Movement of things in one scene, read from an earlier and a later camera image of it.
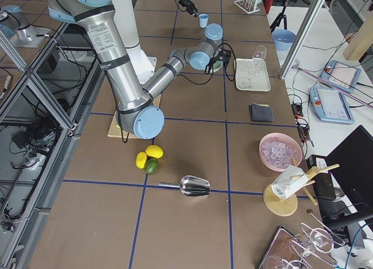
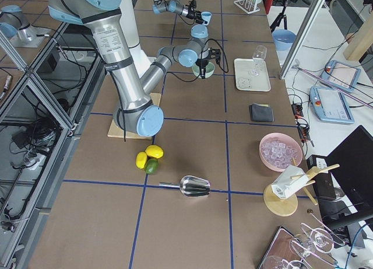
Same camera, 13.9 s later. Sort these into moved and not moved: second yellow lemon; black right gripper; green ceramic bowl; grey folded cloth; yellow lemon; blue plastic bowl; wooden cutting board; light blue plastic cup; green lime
Moved: green ceramic bowl; light blue plastic cup; black right gripper
Not moved: second yellow lemon; blue plastic bowl; grey folded cloth; wooden cutting board; yellow lemon; green lime
